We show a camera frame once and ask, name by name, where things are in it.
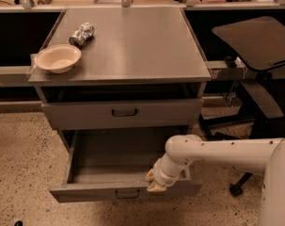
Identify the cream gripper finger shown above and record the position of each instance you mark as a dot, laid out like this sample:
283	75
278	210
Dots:
150	176
156	187

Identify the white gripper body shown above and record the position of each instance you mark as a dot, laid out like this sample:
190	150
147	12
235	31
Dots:
164	177

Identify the grey drawer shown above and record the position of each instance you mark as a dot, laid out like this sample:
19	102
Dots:
122	114
111	165

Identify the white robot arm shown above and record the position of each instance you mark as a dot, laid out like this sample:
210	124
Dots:
258	156

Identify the grey top drawer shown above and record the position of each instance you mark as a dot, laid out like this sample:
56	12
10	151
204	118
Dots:
122	114

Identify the grey drawer cabinet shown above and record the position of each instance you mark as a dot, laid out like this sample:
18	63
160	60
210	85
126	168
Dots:
135	54

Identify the white paper bowl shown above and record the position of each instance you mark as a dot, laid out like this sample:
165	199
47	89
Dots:
59	58

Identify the black office chair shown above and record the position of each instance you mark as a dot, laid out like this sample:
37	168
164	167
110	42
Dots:
254	52

